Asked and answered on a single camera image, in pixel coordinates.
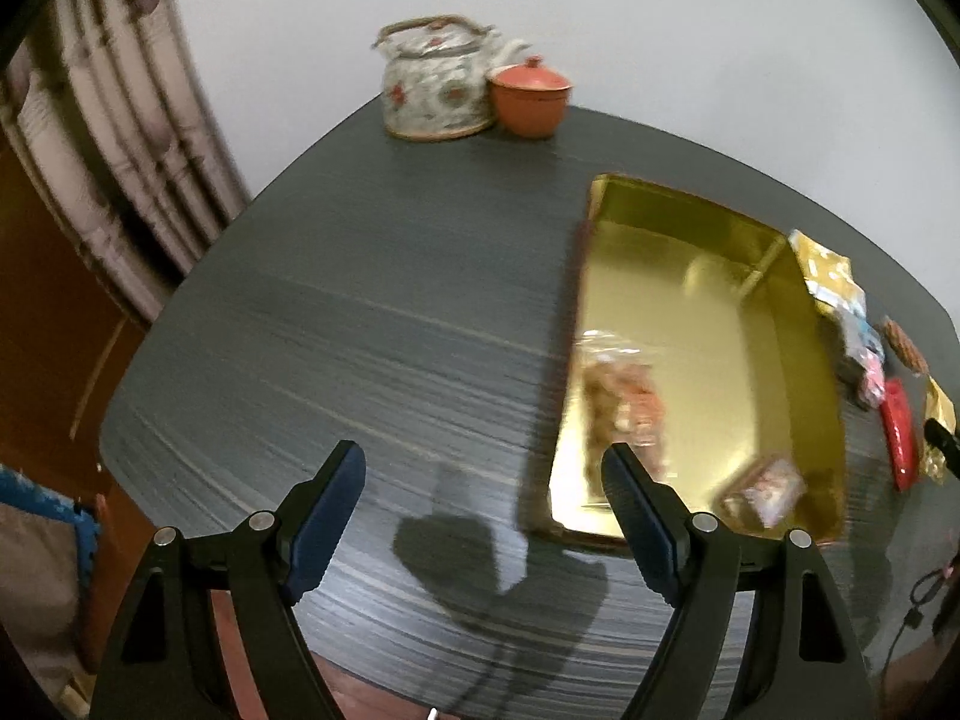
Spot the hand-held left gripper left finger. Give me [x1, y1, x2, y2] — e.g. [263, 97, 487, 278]
[90, 440, 367, 720]

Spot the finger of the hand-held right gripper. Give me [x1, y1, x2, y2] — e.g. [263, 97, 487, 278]
[924, 418, 960, 478]

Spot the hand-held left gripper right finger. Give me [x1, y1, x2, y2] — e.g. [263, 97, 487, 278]
[601, 442, 875, 720]

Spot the small gold snack packet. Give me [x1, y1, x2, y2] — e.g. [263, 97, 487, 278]
[919, 376, 957, 482]

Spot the red snack packet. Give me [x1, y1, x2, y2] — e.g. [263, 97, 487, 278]
[879, 379, 920, 492]

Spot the blue clear-window snack packet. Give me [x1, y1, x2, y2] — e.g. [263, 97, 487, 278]
[836, 337, 887, 412]

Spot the orange brown snack packet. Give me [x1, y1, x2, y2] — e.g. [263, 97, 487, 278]
[881, 317, 931, 376]

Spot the pink white snack packet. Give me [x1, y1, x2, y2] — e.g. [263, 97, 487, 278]
[718, 457, 809, 530]

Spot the clear nut snack packet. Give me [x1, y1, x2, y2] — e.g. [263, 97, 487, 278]
[574, 330, 668, 477]

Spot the gold-lined red snack box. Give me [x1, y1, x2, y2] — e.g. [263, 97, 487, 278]
[514, 174, 852, 548]

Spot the white blue snack packet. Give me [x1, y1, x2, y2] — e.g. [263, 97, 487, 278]
[834, 298, 872, 353]

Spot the yellow foil snack packet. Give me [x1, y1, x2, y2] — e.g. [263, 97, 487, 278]
[787, 229, 863, 316]

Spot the brown wooden cabinet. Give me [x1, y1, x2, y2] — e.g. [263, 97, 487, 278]
[0, 127, 151, 691]

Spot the red clay lidded cup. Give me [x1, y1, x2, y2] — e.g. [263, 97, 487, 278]
[486, 55, 573, 140]

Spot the floral ceramic teapot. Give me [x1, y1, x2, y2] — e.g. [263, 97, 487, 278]
[375, 13, 532, 141]

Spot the striped grey curtain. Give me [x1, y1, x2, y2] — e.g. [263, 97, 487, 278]
[0, 0, 252, 323]

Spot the black cable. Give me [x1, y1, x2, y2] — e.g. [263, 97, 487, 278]
[877, 561, 960, 691]

